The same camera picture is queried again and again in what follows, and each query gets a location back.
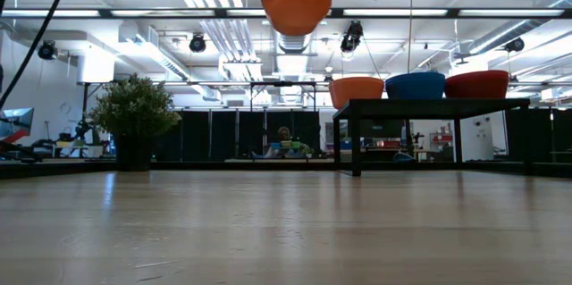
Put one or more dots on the orange plastic mini bowl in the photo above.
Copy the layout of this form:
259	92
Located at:
297	12
355	90

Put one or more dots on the blue plastic mini bowl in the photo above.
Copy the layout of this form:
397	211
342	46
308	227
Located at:
415	86

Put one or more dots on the red plastic mini bowl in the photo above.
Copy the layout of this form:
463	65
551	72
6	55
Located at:
478	84

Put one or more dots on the black ceiling spotlight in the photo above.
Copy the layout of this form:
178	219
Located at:
352	37
47	50
197	43
514	44

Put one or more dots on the black overhead crossbar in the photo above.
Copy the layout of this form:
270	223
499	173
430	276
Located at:
179	13

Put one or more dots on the black perforated metal rack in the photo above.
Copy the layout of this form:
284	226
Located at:
424	108

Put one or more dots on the person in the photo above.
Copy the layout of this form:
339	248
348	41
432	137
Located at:
283	134

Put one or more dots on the white cabinet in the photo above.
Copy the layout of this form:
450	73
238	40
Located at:
485	137

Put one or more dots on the green potted plant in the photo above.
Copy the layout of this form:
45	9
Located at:
134	111

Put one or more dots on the tilted computer monitor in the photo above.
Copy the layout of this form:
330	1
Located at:
15	122

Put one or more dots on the black background frame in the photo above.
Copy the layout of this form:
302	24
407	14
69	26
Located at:
283	84

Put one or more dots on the silver ceiling duct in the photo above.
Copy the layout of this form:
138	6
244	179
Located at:
514	28

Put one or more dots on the black partition wall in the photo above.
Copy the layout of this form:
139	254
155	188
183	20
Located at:
540	137
201	135

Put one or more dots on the black aluminium table frame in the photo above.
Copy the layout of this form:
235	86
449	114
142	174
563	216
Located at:
268	165

